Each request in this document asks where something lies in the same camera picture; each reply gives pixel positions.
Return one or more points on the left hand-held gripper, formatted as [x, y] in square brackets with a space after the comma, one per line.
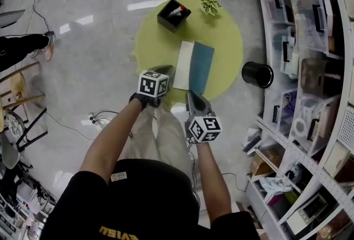
[153, 84]

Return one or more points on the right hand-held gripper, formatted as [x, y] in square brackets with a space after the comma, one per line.
[204, 128]

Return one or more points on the blue cover notebook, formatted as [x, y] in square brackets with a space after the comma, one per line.
[200, 67]

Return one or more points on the person's right forearm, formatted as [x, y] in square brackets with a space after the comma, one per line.
[213, 180]

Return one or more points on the person's left forearm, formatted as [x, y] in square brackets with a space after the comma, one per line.
[110, 139]

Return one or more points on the black wristband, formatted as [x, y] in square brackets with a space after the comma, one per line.
[138, 99]

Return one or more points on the person's beige trousers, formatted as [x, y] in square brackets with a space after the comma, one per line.
[166, 136]

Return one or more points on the black pen holder box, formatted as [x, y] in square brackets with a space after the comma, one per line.
[168, 21]

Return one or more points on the black waste bin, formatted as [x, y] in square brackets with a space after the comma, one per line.
[253, 73]

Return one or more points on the round table green tablecloth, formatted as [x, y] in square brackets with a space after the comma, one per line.
[226, 48]

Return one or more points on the red capped white pen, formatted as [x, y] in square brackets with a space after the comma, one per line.
[177, 10]

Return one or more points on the small potted plant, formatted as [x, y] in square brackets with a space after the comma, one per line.
[210, 5]

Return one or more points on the white power strip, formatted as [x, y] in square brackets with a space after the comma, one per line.
[99, 121]

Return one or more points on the cardboard box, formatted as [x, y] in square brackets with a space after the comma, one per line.
[265, 161]

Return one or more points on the white metal shelving rack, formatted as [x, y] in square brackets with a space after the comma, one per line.
[290, 147]

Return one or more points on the white cloth bundle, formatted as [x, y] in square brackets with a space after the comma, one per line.
[276, 185]

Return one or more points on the person's black t-shirt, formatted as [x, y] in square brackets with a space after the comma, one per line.
[138, 205]

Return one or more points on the pink box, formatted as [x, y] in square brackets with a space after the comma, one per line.
[276, 201]

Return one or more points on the black power adapter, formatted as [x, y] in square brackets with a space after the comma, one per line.
[49, 33]

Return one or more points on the row of clear storage bins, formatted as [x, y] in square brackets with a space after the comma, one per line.
[304, 26]

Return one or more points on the wooden stool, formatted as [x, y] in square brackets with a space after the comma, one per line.
[18, 84]

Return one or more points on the cream microwave oven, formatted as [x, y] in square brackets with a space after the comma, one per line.
[309, 212]

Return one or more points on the black frame patterned chair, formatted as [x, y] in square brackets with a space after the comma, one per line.
[15, 125]

